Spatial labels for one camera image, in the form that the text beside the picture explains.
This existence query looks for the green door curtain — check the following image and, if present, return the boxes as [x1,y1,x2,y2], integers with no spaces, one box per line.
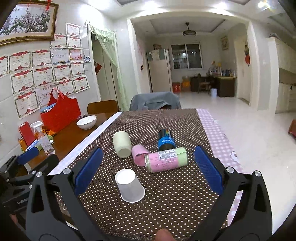
[90,26,128,111]

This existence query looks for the framed blossom painting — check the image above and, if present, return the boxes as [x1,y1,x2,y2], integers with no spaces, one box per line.
[1,1,59,46]

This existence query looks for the distant wooden chair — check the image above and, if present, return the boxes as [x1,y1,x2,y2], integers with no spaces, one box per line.
[197,73,210,93]

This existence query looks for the white ceramic bowl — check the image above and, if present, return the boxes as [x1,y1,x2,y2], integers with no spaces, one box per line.
[76,115,97,130]

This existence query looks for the white wall cabinet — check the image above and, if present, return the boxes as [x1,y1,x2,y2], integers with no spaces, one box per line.
[268,37,295,113]

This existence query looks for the pale blue waste bin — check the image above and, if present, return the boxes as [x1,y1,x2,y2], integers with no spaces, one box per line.
[210,88,217,98]

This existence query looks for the brown polka dot tablecloth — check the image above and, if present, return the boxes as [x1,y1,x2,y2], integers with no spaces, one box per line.
[48,108,244,241]

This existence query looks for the pink green clear jar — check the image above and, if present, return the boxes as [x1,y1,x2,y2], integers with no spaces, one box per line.
[144,147,188,173]

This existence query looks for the yellow cardboard box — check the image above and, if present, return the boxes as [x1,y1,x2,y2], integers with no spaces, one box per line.
[182,76,191,91]

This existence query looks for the white paper cup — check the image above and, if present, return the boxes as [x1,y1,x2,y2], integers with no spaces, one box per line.
[115,169,145,203]

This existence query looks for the red tote bag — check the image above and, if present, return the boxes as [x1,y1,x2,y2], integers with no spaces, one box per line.
[40,88,81,133]

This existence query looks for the black blue can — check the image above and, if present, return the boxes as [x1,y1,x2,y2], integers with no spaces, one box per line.
[158,128,176,152]

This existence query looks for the pale green cup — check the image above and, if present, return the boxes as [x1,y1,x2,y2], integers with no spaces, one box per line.
[113,131,132,158]

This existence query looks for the dark window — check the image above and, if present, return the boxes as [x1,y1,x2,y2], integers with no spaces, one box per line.
[171,44,203,69]

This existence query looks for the clear spray bottle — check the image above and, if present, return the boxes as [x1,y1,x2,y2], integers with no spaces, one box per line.
[30,121,55,156]

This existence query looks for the right hand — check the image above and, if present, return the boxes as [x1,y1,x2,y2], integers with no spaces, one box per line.
[155,228,176,241]

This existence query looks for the left hand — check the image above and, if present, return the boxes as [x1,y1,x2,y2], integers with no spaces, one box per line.
[10,214,23,231]

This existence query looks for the small framed picture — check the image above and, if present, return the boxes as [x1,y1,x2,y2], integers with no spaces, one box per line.
[220,36,229,51]

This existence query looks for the red cardboard box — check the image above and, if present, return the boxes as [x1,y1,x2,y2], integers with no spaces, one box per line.
[172,82,182,93]

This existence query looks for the dark wooden desk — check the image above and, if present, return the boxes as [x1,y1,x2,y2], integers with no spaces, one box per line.
[190,76,236,97]

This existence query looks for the ceiling lamp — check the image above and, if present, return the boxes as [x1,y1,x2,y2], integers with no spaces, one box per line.
[183,22,197,37]

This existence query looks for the pink cup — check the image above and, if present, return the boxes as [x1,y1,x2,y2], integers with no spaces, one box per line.
[132,145,150,167]

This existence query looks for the brown wooden chair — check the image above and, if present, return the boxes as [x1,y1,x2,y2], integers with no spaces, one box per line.
[87,100,119,114]

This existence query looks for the white refrigerator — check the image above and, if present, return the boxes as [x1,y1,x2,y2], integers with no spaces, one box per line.
[147,49,173,92]

